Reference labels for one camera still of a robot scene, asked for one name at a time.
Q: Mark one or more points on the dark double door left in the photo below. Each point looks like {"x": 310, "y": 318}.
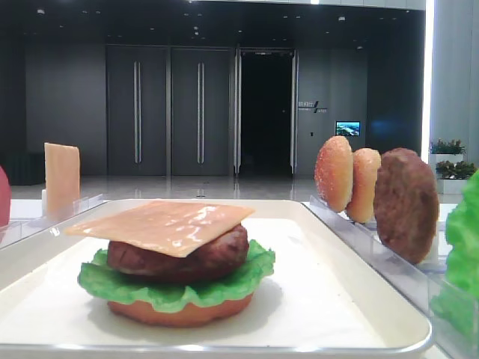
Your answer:
{"x": 137, "y": 89}

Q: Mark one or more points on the red tomato slice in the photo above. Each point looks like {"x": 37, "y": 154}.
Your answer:
{"x": 5, "y": 198}

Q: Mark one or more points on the green lettuce leaf on burger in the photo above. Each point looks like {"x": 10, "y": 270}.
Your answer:
{"x": 101, "y": 281}

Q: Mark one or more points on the dark double door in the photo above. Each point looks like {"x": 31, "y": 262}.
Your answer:
{"x": 200, "y": 120}
{"x": 137, "y": 89}

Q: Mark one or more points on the white planter with plants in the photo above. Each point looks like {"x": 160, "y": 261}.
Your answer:
{"x": 447, "y": 160}

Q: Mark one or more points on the clear acrylic rack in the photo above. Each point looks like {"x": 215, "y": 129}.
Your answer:
{"x": 419, "y": 284}
{"x": 28, "y": 216}

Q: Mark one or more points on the sesame top bun half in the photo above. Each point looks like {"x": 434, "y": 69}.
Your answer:
{"x": 333, "y": 173}

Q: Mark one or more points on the clear acrylic rack right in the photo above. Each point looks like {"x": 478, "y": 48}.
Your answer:
{"x": 419, "y": 284}

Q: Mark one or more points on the white rectangular serving tray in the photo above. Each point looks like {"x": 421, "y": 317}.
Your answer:
{"x": 322, "y": 301}

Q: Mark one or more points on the upright brown meat patty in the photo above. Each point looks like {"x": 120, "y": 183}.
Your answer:
{"x": 406, "y": 204}

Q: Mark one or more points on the open glass doorway frame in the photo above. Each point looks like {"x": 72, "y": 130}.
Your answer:
{"x": 264, "y": 115}

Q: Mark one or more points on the upright orange cheese slice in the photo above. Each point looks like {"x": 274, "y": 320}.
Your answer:
{"x": 62, "y": 166}

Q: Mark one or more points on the orange cheese slice on burger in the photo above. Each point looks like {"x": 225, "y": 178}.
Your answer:
{"x": 175, "y": 229}

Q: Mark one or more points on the brown meat patty on burger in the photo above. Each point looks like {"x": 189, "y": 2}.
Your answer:
{"x": 211, "y": 261}

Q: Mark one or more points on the small wall display screen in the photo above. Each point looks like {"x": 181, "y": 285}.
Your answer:
{"x": 348, "y": 128}

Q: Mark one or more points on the sesame bun half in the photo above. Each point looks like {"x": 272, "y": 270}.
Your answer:
{"x": 333, "y": 173}
{"x": 366, "y": 163}

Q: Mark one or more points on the bottom burger bun half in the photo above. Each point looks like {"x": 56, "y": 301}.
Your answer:
{"x": 191, "y": 316}

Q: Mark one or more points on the dark double door right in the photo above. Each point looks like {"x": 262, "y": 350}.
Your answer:
{"x": 200, "y": 120}

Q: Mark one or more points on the clear acrylic rack left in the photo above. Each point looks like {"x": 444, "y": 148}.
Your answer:
{"x": 28, "y": 216}

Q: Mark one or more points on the upright green lettuce leaf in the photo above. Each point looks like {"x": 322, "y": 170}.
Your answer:
{"x": 462, "y": 239}

